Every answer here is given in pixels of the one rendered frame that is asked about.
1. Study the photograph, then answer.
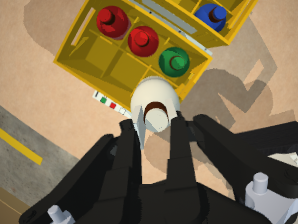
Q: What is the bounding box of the yellow divided crate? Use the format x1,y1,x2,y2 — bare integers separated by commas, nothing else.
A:
134,0,258,48
53,0,213,112

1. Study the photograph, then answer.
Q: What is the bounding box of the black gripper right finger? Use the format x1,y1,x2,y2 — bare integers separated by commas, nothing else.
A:
162,98,298,224

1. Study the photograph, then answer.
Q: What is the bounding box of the white bottle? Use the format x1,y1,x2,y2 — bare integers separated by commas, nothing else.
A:
130,76,180,132

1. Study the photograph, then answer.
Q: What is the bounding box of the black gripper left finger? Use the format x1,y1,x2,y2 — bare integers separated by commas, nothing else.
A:
19,105,146,224

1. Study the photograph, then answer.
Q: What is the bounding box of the blue bottle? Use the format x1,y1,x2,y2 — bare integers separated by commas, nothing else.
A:
193,3,227,32

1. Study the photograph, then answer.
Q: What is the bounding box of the white paper pick list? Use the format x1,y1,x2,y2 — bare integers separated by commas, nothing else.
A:
92,90,132,118

